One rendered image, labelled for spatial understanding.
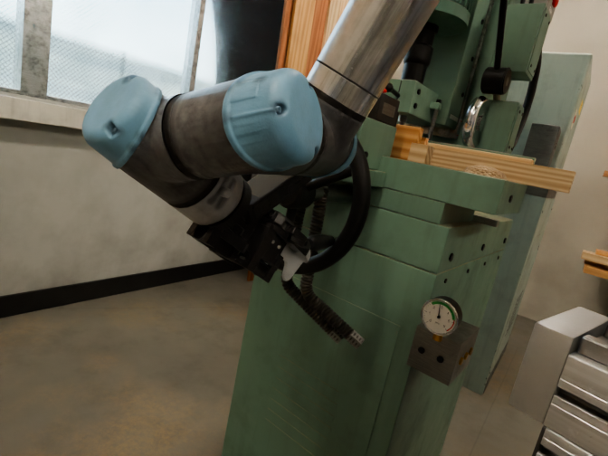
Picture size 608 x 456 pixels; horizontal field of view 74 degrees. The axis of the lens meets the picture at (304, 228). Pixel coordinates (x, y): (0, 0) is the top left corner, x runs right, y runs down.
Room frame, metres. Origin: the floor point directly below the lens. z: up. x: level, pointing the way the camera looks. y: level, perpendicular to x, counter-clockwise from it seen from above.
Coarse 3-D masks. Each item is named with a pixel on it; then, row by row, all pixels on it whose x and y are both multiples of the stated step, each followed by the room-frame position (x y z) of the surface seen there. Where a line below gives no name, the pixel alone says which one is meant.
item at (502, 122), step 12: (492, 108) 1.00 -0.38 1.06; (504, 108) 0.99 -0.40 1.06; (516, 108) 0.97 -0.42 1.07; (492, 120) 1.00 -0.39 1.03; (504, 120) 0.98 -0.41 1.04; (516, 120) 0.98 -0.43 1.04; (480, 132) 1.01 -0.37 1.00; (492, 132) 0.99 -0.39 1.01; (504, 132) 0.98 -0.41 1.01; (516, 132) 1.01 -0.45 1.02; (480, 144) 1.01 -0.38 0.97; (492, 144) 0.99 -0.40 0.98; (504, 144) 0.98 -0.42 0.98
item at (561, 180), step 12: (432, 156) 0.90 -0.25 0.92; (444, 156) 0.89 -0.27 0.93; (456, 156) 0.87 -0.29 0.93; (468, 156) 0.86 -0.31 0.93; (480, 156) 0.85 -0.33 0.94; (456, 168) 0.87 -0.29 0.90; (504, 168) 0.82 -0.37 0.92; (516, 168) 0.80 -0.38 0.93; (528, 168) 0.79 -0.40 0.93; (540, 168) 0.78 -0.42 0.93; (552, 168) 0.77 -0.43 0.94; (516, 180) 0.80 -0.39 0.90; (528, 180) 0.79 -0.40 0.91; (540, 180) 0.78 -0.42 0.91; (552, 180) 0.77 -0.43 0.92; (564, 180) 0.76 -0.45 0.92; (564, 192) 0.75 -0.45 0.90
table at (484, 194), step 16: (384, 160) 0.80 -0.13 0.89; (400, 160) 0.78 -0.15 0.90; (384, 176) 0.78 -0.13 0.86; (400, 176) 0.77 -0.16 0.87; (416, 176) 0.76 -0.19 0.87; (432, 176) 0.74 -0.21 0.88; (448, 176) 0.72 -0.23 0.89; (464, 176) 0.71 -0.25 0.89; (480, 176) 0.69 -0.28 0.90; (416, 192) 0.75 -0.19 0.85; (432, 192) 0.73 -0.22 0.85; (448, 192) 0.72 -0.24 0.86; (464, 192) 0.70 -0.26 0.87; (480, 192) 0.69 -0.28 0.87; (496, 192) 0.67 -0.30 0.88; (512, 192) 0.73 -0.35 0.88; (480, 208) 0.68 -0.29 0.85; (496, 208) 0.67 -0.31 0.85; (512, 208) 0.77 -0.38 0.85
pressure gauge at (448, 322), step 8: (440, 296) 0.66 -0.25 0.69; (424, 304) 0.65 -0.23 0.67; (432, 304) 0.64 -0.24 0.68; (448, 304) 0.62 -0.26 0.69; (456, 304) 0.64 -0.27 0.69; (424, 312) 0.65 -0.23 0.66; (432, 312) 0.64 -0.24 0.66; (440, 312) 0.63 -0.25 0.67; (448, 312) 0.63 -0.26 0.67; (456, 312) 0.62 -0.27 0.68; (424, 320) 0.64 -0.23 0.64; (432, 320) 0.64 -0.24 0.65; (440, 320) 0.63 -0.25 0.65; (448, 320) 0.62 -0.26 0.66; (456, 320) 0.61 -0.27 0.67; (432, 328) 0.63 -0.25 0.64; (440, 328) 0.63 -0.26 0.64; (448, 328) 0.62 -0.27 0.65; (432, 336) 0.66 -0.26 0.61; (440, 336) 0.65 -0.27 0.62
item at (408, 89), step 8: (392, 80) 0.94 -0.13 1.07; (400, 80) 0.93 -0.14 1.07; (408, 80) 0.92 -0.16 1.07; (400, 88) 0.93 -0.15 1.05; (408, 88) 0.92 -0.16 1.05; (416, 88) 0.92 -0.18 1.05; (424, 88) 0.95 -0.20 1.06; (392, 96) 0.94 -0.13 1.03; (400, 96) 0.93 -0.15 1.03; (408, 96) 0.91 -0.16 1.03; (416, 96) 0.92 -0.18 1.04; (424, 96) 0.96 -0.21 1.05; (432, 96) 0.99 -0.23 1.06; (400, 104) 0.92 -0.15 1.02; (408, 104) 0.91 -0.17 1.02; (416, 104) 0.92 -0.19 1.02; (424, 104) 0.97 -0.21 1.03; (400, 112) 0.93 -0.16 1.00; (408, 112) 0.91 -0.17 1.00; (416, 112) 0.94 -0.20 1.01; (424, 112) 0.97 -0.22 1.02; (432, 112) 1.01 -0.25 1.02; (400, 120) 0.96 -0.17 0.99; (416, 120) 1.02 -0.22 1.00; (424, 120) 0.99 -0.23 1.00
